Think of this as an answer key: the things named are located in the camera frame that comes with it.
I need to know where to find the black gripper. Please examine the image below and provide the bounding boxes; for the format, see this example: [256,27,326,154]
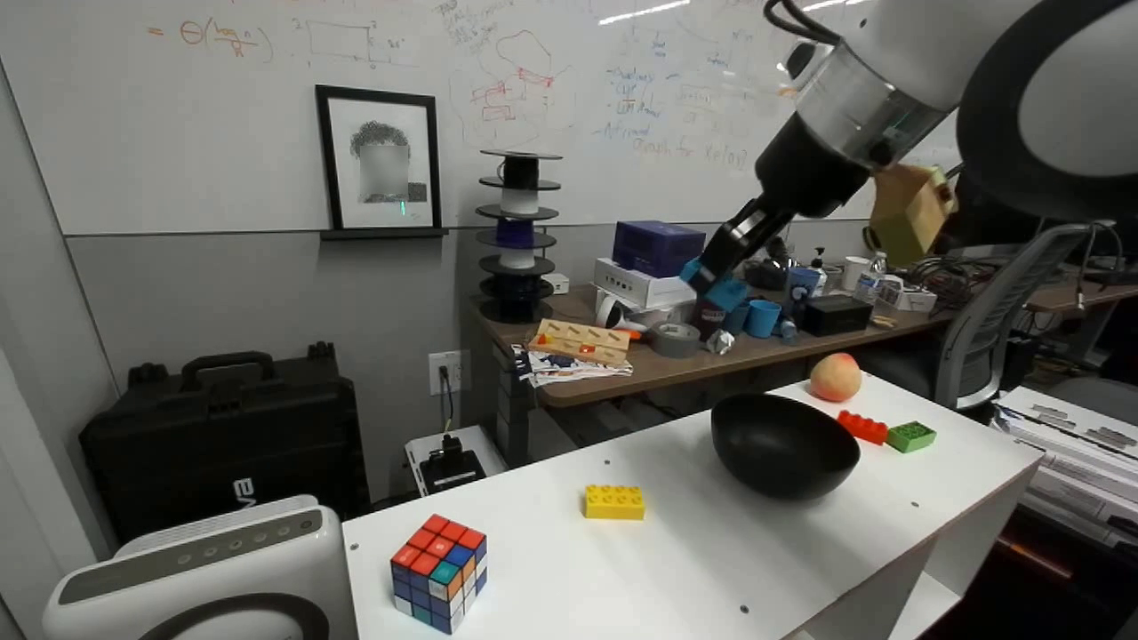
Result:
[695,196,794,289]

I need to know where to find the red lego block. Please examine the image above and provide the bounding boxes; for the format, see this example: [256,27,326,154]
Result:
[835,409,890,444]

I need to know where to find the green lego block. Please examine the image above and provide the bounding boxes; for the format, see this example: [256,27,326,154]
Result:
[890,419,934,450]

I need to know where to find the yellow lego block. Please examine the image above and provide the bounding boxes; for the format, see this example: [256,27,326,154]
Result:
[580,483,647,520]

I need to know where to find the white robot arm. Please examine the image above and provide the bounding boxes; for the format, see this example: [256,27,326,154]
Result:
[685,0,1138,290]

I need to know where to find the black bowl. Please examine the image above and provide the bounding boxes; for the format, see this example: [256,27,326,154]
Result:
[711,394,859,501]

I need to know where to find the blue cup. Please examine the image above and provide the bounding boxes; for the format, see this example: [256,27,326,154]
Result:
[746,298,783,339]

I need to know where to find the purple box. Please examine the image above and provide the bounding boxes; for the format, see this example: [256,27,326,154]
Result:
[612,221,705,276]

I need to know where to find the white box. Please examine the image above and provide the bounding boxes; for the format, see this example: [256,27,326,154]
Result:
[595,255,695,311]

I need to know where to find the peach toy fruit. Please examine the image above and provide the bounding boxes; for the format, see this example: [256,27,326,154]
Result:
[808,351,859,403]

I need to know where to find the wooden puzzle board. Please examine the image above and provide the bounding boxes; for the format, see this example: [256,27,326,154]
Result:
[531,321,628,365]

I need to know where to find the wooden desk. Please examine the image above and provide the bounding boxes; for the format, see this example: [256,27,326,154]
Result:
[475,284,948,409]

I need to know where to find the stack of filament spools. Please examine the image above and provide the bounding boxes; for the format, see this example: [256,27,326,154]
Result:
[478,150,557,322]

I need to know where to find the magazine papers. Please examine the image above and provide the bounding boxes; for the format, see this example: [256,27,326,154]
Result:
[518,348,631,387]

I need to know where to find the office chair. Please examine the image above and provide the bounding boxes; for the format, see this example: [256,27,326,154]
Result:
[931,221,1108,409]

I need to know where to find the framed portrait picture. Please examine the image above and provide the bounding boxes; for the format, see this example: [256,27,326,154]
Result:
[315,85,439,233]

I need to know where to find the rubiks cube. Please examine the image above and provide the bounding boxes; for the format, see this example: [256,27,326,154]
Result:
[392,514,486,633]

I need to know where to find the white air purifier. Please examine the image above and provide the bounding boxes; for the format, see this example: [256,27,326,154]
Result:
[42,493,352,640]

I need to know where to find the black hard case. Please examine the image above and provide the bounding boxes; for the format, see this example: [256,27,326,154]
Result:
[77,342,369,543]

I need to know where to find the grey duct tape roll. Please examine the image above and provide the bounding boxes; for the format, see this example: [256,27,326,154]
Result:
[650,321,700,359]

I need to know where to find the wall power outlet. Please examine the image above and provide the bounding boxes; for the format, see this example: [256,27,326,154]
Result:
[428,348,463,394]

